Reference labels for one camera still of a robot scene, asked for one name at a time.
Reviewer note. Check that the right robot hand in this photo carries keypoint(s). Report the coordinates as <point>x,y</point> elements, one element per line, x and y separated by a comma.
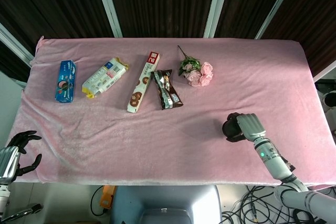
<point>248,125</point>

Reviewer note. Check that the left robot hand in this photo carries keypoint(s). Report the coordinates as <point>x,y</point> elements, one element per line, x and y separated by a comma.
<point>14,155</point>

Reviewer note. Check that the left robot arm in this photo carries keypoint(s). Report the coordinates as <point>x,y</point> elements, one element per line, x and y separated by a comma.
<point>3,195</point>

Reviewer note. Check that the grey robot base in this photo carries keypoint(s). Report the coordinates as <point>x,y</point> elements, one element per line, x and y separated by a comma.
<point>165,204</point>

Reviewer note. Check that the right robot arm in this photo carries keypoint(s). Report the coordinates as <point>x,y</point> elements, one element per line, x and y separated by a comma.
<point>283,171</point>

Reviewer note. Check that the pink rose bouquet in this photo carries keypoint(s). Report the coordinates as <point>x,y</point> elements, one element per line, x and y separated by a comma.
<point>197,70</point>

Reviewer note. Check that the pink plush table cloth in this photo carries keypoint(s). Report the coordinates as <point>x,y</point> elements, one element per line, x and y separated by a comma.
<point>168,108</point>

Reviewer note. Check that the white device with black lens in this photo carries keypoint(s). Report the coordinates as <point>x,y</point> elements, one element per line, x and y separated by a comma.
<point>329,99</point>

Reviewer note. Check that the brown foil snack bag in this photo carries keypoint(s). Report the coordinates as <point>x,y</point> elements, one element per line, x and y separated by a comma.
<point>166,89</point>

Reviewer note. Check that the blue cookie box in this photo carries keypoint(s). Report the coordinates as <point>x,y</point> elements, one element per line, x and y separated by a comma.
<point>66,81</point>

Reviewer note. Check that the orange tool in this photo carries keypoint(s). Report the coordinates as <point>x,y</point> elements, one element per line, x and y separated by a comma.
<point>106,196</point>

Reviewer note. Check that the long white cookie box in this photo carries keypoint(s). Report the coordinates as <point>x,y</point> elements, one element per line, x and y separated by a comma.
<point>144,82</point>

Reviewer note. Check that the white and yellow snack pack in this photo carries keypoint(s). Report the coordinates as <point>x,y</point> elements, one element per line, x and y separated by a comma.
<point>105,77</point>

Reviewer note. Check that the white metal frame post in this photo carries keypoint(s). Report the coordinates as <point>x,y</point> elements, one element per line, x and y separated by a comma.
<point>14,44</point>
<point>107,3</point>
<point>275,5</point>
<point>325,70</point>
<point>218,3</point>

